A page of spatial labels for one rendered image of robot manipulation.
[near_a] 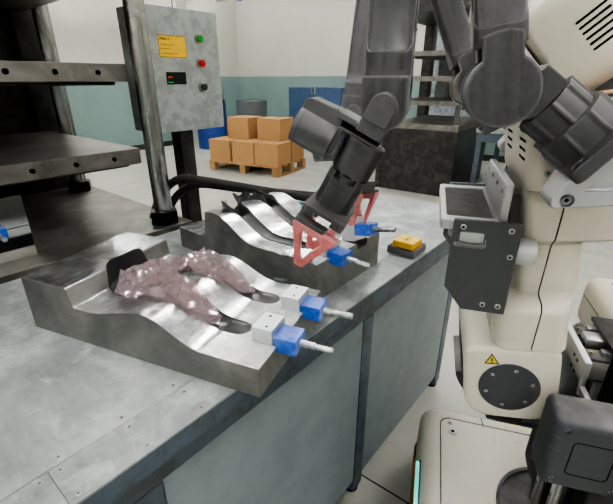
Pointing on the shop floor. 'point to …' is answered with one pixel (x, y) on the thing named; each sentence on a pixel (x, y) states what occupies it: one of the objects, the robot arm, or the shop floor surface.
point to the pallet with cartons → (257, 145)
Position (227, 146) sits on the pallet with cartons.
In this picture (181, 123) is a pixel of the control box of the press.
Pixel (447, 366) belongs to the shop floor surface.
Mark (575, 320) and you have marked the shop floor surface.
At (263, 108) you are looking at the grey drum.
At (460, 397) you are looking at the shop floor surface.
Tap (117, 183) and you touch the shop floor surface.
